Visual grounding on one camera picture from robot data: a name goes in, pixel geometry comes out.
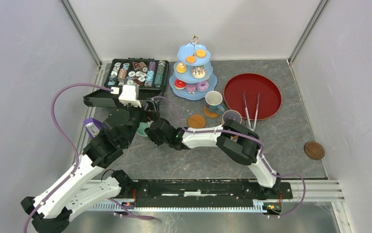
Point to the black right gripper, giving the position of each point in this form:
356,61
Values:
152,137

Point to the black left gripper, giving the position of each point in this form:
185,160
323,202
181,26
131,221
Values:
147,115

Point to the mint green cup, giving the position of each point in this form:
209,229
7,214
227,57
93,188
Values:
142,127

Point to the tan wooden coaster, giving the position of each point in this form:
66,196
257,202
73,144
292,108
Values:
196,121

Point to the red frosted donut cake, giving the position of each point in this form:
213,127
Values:
180,85

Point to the pink mousse cake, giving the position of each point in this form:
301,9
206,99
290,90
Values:
191,88

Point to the light orange wooden coaster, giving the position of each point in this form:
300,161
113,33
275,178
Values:
209,114

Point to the yellow mousse cake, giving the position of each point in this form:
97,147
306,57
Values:
181,67

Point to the blue three-tier cake stand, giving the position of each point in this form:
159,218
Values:
183,52

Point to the purple sprinkled donut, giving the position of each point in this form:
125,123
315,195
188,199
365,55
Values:
202,86

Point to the white mug blue handle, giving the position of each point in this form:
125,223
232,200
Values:
213,101

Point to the white chocolate drizzled donut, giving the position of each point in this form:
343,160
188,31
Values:
199,72

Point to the rose gold marble mug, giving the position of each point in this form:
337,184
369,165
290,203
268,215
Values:
231,114

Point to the round orange waffle cookie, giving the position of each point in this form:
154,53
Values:
200,53

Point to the dark brown wooden coaster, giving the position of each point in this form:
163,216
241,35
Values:
314,150

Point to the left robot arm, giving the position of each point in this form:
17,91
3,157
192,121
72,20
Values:
54,209

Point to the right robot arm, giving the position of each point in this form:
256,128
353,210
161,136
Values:
238,142

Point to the black poker chip case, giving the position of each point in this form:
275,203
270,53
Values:
149,75

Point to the round red serving tray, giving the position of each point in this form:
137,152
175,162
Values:
252,84

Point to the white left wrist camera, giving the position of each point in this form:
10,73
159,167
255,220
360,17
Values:
127,94

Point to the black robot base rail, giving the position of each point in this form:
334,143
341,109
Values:
221,196

